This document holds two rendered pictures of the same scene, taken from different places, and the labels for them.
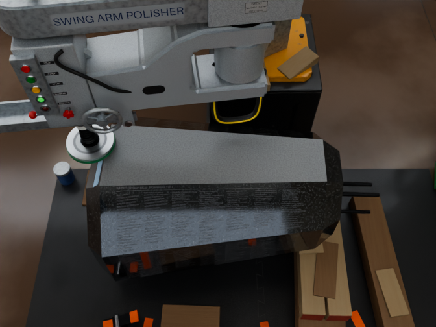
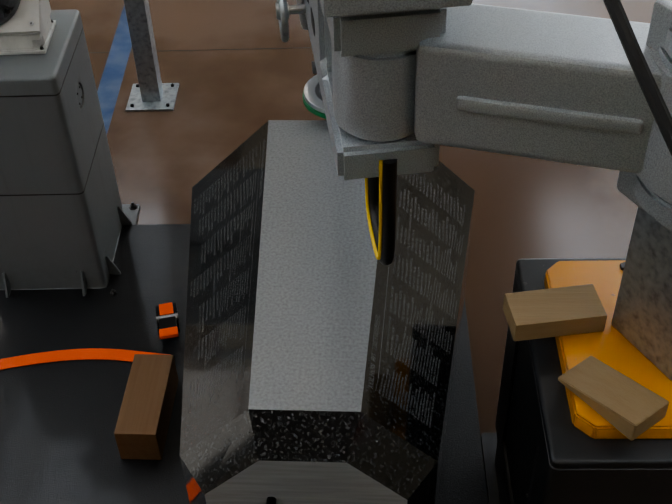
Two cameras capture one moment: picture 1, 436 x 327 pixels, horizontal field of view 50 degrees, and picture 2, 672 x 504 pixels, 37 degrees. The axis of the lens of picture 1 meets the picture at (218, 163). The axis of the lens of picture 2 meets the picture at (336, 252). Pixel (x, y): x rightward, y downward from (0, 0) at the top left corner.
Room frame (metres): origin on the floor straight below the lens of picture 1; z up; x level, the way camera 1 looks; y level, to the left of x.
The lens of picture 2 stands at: (1.26, -1.75, 2.41)
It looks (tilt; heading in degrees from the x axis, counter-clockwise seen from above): 42 degrees down; 92
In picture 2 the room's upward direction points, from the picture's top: 2 degrees counter-clockwise
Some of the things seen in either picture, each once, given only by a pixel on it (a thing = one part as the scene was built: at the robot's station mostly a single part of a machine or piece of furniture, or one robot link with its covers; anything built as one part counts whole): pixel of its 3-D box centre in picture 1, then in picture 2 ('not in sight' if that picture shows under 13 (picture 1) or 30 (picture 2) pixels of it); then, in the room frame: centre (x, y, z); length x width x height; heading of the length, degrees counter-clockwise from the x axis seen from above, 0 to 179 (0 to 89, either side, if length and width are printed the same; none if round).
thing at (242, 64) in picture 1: (239, 48); (382, 73); (1.30, -0.08, 1.34); 0.19 x 0.19 x 0.20
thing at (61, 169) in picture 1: (64, 173); not in sight; (1.52, 0.96, 0.08); 0.10 x 0.10 x 0.13
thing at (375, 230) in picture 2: (237, 99); (379, 191); (1.30, -0.08, 1.05); 0.23 x 0.03 x 0.32; 98
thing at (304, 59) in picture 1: (298, 62); (612, 390); (1.76, -0.42, 0.80); 0.20 x 0.10 x 0.05; 127
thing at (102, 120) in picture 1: (102, 113); (296, 9); (1.11, 0.44, 1.20); 0.15 x 0.10 x 0.15; 98
